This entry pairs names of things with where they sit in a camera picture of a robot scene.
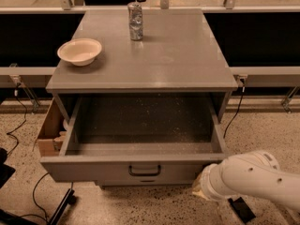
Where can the grey drawer cabinet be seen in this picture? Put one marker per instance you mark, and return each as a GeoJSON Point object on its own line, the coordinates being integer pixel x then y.
{"type": "Point", "coordinates": [177, 57]}

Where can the black top drawer handle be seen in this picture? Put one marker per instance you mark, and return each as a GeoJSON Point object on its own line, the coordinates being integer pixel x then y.
{"type": "Point", "coordinates": [139, 172]}

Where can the black stand leg left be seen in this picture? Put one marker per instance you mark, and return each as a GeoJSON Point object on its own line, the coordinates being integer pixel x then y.
{"type": "Point", "coordinates": [69, 199]}

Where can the metal railing frame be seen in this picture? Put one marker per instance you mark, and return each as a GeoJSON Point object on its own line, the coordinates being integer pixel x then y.
{"type": "Point", "coordinates": [150, 3]}

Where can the black object left edge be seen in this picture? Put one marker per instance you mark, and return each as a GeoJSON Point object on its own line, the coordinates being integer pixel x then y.
{"type": "Point", "coordinates": [5, 170]}

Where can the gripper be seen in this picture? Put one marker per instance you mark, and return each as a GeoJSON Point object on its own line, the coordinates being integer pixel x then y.
{"type": "Point", "coordinates": [206, 181]}

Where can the grey bottom drawer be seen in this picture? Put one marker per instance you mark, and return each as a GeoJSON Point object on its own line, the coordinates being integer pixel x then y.
{"type": "Point", "coordinates": [143, 183]}

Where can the black power adapter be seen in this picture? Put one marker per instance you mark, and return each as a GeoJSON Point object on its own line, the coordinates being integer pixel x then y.
{"type": "Point", "coordinates": [241, 209]}

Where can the brown cardboard box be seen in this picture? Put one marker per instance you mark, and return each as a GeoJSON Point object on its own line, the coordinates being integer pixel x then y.
{"type": "Point", "coordinates": [52, 132]}

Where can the grey top drawer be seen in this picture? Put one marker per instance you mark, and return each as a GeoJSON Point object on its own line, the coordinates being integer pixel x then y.
{"type": "Point", "coordinates": [106, 135]}

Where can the crushed silver can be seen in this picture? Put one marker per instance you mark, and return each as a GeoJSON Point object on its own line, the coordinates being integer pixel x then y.
{"type": "Point", "coordinates": [135, 20]}

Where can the white paper bowl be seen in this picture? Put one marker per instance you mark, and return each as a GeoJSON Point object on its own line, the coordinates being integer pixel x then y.
{"type": "Point", "coordinates": [80, 51]}

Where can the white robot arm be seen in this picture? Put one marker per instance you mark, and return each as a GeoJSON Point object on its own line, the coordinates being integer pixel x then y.
{"type": "Point", "coordinates": [256, 174]}

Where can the grey drawer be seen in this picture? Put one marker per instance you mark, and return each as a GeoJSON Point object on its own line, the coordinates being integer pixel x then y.
{"type": "Point", "coordinates": [143, 183]}
{"type": "Point", "coordinates": [106, 135]}

